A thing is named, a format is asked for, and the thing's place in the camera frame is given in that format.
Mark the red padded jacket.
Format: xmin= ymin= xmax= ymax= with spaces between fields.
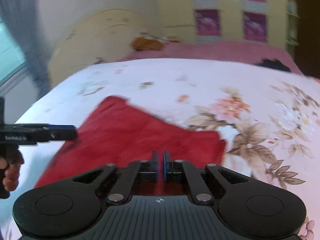
xmin=35 ymin=96 xmax=226 ymax=187

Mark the black garment on bed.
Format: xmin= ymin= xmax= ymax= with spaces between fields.
xmin=254 ymin=59 xmax=291 ymax=73

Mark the cream wardrobe with purple posters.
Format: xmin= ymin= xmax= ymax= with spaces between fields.
xmin=156 ymin=0 xmax=299 ymax=49

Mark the grey curtain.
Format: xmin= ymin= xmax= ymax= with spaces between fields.
xmin=1 ymin=0 xmax=50 ymax=99

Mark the white floral quilt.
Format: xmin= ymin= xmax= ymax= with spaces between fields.
xmin=0 ymin=57 xmax=320 ymax=240

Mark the cream headboard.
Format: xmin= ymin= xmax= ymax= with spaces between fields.
xmin=48 ymin=9 xmax=162 ymax=88

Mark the brown wooden door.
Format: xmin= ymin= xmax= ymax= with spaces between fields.
xmin=295 ymin=0 xmax=319 ymax=77

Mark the window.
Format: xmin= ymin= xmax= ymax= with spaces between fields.
xmin=0 ymin=19 xmax=25 ymax=85

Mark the person's left hand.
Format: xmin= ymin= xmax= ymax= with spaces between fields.
xmin=1 ymin=149 xmax=24 ymax=192

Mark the pink bed sheet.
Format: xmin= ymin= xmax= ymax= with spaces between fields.
xmin=121 ymin=41 xmax=303 ymax=75

